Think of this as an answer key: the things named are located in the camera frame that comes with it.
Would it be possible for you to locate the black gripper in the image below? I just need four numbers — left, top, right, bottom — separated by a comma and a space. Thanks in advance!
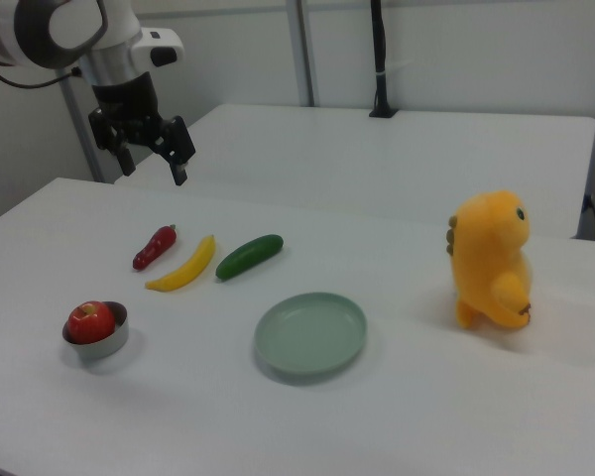
87, 72, 198, 187

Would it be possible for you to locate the yellow toy banana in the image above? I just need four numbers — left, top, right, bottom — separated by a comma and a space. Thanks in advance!
144, 234, 216, 294

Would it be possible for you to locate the pale green plastic plate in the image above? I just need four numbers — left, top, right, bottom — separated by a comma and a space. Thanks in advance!
254, 292, 369, 387

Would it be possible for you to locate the red toy chili pepper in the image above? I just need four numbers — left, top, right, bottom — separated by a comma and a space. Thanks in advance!
132, 224, 179, 272

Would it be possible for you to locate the green toy cucumber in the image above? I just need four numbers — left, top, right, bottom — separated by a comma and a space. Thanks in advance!
214, 233, 285, 283

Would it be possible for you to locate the red toy apple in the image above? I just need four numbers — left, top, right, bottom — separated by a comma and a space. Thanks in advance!
67, 299, 117, 344

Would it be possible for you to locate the round metal bowl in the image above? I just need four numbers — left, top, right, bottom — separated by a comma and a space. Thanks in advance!
61, 300, 130, 362

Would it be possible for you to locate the black pole with clamp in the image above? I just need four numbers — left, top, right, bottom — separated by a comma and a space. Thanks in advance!
368, 0, 398, 119

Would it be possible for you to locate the orange plush toy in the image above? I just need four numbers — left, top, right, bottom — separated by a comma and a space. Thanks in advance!
445, 187, 536, 331

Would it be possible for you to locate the grey aluminium frame post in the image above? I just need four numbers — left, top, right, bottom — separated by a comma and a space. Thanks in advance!
59, 68, 108, 184

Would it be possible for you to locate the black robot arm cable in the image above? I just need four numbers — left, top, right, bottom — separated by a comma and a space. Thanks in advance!
0, 57, 83, 90

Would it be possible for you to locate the grey aluminium wall post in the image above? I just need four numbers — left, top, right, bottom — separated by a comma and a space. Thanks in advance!
283, 0, 319, 107

